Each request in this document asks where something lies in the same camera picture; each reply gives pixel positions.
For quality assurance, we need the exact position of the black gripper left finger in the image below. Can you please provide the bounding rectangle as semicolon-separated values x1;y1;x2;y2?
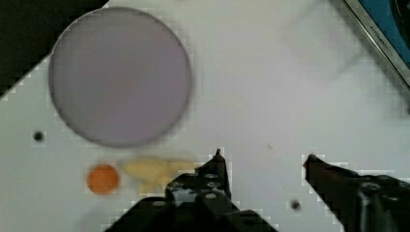
105;152;278;232

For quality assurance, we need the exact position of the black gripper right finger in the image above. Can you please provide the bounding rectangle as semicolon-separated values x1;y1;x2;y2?
304;155;410;232

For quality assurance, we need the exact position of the peeled yellow banana toy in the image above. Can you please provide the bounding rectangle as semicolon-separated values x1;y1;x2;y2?
123;158;197;194

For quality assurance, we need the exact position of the small orange fruit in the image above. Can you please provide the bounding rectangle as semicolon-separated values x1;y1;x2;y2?
86;164;120;194

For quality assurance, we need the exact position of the lilac round plate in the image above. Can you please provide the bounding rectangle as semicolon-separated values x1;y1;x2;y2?
48;7;192;148

